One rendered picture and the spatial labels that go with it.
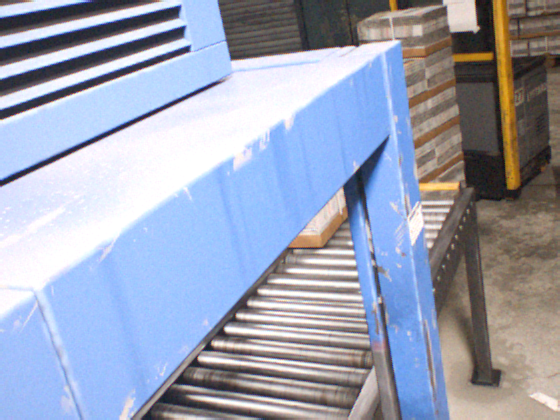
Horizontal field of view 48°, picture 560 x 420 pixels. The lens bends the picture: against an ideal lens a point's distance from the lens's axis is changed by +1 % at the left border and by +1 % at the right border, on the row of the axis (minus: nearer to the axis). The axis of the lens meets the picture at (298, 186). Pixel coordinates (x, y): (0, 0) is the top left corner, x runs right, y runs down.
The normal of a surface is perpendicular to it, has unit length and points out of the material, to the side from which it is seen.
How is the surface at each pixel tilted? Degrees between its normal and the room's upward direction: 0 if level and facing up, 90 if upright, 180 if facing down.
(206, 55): 90
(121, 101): 90
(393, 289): 90
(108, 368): 90
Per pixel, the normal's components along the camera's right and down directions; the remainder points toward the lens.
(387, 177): -0.40, 0.38
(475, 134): -0.66, 0.36
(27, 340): 0.90, -0.02
